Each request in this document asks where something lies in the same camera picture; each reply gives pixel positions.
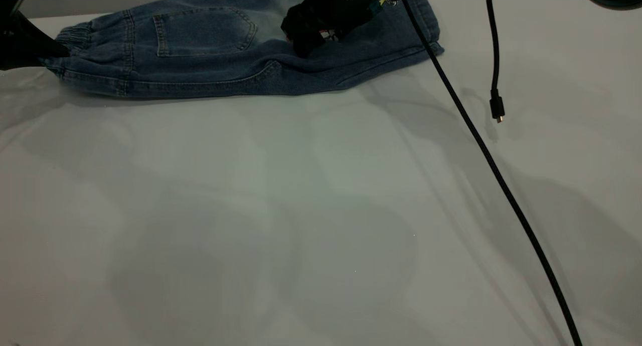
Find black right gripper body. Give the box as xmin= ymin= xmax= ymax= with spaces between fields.
xmin=306 ymin=0 xmax=387 ymax=33

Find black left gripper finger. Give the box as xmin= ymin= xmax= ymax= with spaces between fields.
xmin=0 ymin=13 xmax=71 ymax=71

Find thick black braided cable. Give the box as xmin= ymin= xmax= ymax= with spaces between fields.
xmin=394 ymin=0 xmax=583 ymax=346

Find thin black USB cable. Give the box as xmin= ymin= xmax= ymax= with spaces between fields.
xmin=483 ymin=0 xmax=506 ymax=124

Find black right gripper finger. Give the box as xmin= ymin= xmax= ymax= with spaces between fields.
xmin=282 ymin=5 xmax=327 ymax=38
xmin=293 ymin=30 xmax=347 ymax=58

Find blue denim pants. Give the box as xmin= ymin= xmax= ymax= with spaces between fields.
xmin=43 ymin=0 xmax=444 ymax=100

